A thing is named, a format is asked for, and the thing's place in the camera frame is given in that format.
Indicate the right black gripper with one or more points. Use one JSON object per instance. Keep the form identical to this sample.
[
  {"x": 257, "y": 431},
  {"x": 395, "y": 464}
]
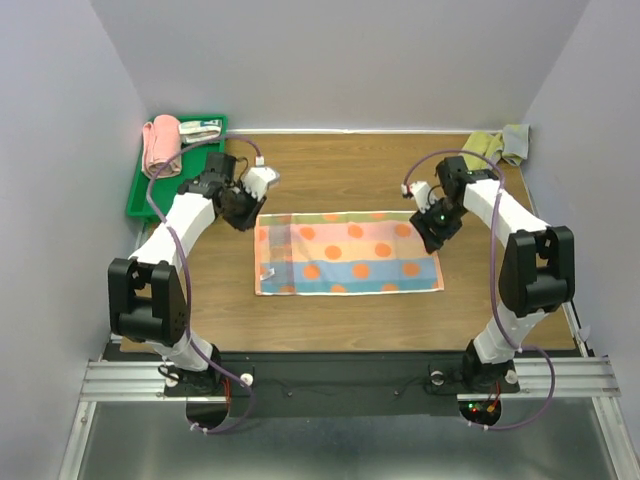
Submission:
[{"x": 422, "y": 222}]

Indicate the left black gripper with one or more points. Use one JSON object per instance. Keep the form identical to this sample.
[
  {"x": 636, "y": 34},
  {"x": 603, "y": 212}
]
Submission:
[{"x": 249, "y": 221}]

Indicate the orange polka dot towel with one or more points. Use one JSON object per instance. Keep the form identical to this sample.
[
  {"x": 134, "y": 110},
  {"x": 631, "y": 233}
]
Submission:
[{"x": 353, "y": 253}]

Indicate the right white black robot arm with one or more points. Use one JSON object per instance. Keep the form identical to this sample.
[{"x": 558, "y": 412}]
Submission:
[{"x": 531, "y": 270}]

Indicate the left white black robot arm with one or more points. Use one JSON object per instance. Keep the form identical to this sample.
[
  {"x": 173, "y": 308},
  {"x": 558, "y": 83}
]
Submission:
[{"x": 149, "y": 292}]

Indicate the green plastic tray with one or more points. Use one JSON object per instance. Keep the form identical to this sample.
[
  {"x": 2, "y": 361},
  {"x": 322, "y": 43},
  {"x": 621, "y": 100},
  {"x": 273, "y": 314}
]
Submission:
[{"x": 163, "y": 191}]

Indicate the yellow green towel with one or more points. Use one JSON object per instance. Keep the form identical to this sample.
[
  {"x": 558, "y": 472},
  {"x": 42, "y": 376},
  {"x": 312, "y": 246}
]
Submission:
[{"x": 484, "y": 144}]

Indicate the rolled white blue towel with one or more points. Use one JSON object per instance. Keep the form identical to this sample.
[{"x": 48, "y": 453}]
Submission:
[{"x": 195, "y": 131}]

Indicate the rolled pink towel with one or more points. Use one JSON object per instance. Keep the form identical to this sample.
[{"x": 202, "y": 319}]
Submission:
[{"x": 161, "y": 147}]

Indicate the grey towel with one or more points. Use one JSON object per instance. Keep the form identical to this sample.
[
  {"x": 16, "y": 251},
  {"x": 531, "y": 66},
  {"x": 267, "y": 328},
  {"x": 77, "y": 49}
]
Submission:
[{"x": 516, "y": 138}]

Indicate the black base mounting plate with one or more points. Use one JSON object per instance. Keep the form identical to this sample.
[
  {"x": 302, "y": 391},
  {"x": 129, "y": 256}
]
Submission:
[{"x": 296, "y": 385}]

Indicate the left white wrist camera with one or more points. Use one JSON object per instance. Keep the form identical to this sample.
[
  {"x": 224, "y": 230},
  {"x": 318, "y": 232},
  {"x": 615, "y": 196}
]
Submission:
[{"x": 258, "y": 180}]

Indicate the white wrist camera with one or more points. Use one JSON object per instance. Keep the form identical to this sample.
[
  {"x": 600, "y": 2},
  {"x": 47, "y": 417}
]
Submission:
[
  {"x": 258, "y": 180},
  {"x": 420, "y": 192}
]

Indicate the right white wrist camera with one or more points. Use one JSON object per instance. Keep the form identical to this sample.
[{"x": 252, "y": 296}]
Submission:
[{"x": 420, "y": 192}]

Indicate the aluminium frame rail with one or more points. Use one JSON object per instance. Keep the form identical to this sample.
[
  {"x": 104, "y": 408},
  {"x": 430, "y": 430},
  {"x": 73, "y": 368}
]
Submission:
[{"x": 115, "y": 381}]

